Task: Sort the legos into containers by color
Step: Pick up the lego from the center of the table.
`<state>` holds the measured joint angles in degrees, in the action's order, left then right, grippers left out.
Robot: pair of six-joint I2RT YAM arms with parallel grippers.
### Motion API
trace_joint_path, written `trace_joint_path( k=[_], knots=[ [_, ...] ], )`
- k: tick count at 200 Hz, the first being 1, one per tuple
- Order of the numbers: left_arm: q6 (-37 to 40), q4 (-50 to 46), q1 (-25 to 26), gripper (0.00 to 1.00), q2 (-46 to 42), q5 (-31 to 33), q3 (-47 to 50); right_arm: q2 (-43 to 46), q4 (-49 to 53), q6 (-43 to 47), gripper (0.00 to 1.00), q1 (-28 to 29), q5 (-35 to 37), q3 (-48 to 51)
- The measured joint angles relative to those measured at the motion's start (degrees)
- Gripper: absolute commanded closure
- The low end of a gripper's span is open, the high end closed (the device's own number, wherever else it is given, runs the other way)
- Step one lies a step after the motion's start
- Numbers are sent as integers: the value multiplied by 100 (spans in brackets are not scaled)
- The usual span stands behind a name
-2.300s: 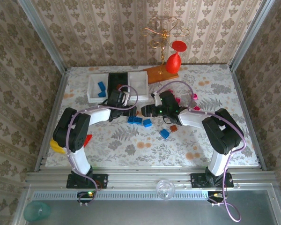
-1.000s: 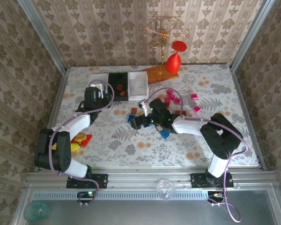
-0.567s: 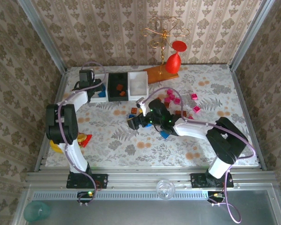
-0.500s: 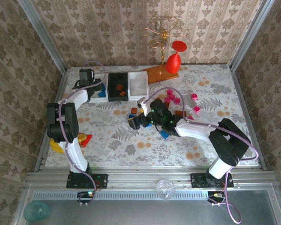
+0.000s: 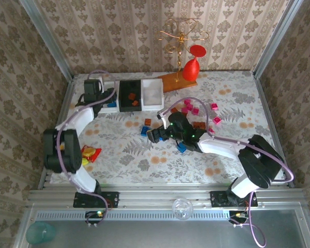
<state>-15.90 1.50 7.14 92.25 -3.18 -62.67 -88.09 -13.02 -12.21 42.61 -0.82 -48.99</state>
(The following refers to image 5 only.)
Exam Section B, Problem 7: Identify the white plastic bin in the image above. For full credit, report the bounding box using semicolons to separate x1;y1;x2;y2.
99;79;119;114
141;78;164;111

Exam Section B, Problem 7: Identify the black plastic bin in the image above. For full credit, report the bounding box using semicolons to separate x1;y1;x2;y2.
118;79;143;113

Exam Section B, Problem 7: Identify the floral tablecloth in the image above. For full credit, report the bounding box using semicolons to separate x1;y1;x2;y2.
45;71;287;185

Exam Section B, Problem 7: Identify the red wine glass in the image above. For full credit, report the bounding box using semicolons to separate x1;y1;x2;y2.
182;44;207;81

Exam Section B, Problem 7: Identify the red yellow snack bag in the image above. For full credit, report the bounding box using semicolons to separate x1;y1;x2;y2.
80;145;102;166

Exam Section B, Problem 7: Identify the clear glass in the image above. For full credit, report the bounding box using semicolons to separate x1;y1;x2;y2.
172;198;194;221

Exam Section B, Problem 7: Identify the vented metal tray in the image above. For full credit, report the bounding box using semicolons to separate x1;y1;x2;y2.
14;208;310;248

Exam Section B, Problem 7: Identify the small controller board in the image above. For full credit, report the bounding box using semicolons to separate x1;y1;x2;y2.
228;210;249;228
85;210;106;228

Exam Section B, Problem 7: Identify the teal plastic cup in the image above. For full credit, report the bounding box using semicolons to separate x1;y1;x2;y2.
25;221;57;245

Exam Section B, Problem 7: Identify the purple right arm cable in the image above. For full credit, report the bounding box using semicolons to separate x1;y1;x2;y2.
159;97;295;248

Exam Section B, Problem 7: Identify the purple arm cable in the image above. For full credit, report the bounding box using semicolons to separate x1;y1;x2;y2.
56;70;118;228
159;97;295;248

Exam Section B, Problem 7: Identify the gold wire rack wooden base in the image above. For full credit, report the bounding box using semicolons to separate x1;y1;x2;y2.
157;18;210;94

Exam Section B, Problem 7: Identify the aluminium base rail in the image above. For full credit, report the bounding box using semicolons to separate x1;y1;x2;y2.
28;184;307;210

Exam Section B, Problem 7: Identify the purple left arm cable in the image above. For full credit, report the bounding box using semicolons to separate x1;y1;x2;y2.
56;70;118;228

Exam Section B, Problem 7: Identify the aluminium frame post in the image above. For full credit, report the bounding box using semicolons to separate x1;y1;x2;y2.
18;0;75;82
252;0;304;79

